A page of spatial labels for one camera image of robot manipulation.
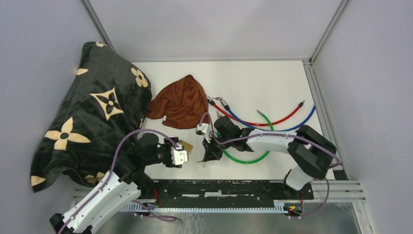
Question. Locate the brown cloth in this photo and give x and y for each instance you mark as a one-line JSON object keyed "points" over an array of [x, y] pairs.
{"points": [[180, 105]]}

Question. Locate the blue cable lock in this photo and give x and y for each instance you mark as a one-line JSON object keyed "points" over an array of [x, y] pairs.
{"points": [[225, 109]]}

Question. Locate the aluminium frame right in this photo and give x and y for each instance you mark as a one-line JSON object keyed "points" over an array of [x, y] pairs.
{"points": [[344, 190]]}

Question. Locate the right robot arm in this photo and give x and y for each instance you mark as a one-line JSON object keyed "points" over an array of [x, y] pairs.
{"points": [[313, 154]]}

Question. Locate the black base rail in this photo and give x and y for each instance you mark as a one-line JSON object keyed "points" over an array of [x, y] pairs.
{"points": [[222, 193]]}

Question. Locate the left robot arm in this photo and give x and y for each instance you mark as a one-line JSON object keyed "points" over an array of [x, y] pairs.
{"points": [[119, 186]]}

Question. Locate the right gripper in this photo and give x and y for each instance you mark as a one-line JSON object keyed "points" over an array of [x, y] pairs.
{"points": [[211, 153]]}

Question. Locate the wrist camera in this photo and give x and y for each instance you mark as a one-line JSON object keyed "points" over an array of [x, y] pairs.
{"points": [[202, 129], [179, 155]]}

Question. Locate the black floral blanket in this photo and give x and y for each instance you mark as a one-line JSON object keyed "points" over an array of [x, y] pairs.
{"points": [[107, 100]]}

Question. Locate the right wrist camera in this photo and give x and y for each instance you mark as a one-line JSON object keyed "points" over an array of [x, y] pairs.
{"points": [[202, 129]]}

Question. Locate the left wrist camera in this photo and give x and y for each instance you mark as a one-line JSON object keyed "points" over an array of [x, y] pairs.
{"points": [[179, 155]]}

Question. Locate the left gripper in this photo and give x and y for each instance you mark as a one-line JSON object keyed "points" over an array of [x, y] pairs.
{"points": [[169, 142]]}

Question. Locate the large brass padlock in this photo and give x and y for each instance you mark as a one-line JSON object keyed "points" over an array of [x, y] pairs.
{"points": [[188, 147]]}

